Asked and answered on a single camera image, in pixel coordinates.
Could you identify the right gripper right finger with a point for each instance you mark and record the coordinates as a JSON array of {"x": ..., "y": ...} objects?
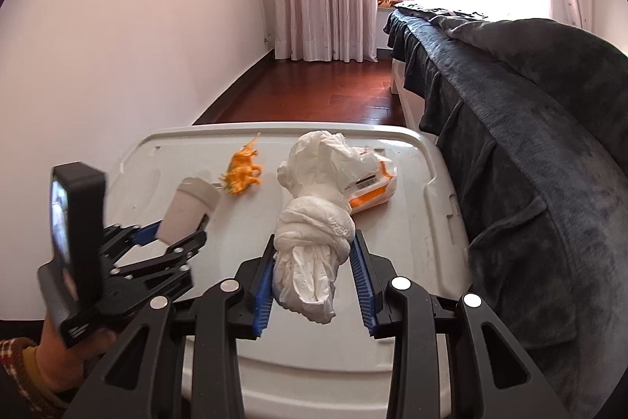
[{"x": 490, "y": 374}]

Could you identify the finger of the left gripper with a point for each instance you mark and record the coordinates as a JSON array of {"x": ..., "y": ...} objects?
[
  {"x": 117, "y": 238},
  {"x": 177, "y": 254}
]

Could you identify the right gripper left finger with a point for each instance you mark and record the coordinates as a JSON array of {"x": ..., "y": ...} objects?
[{"x": 142, "y": 374}]

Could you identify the white paper cup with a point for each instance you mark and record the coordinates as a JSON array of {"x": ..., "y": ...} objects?
[{"x": 193, "y": 204}]

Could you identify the white tissue wad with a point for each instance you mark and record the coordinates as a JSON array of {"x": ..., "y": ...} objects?
[{"x": 315, "y": 229}]

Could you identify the orange white plastic wrapper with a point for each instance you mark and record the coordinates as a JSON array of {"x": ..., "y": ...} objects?
[{"x": 375, "y": 188}]

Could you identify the plaid sleeve forearm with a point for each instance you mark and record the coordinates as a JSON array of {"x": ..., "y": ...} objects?
[{"x": 23, "y": 390}]

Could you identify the left hand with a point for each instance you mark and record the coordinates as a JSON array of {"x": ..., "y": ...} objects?
[{"x": 62, "y": 368}]

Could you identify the orange green dinosaur toy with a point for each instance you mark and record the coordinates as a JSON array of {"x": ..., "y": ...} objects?
[{"x": 242, "y": 172}]

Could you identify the white bed frame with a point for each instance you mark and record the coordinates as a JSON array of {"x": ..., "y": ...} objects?
[{"x": 412, "y": 105}]

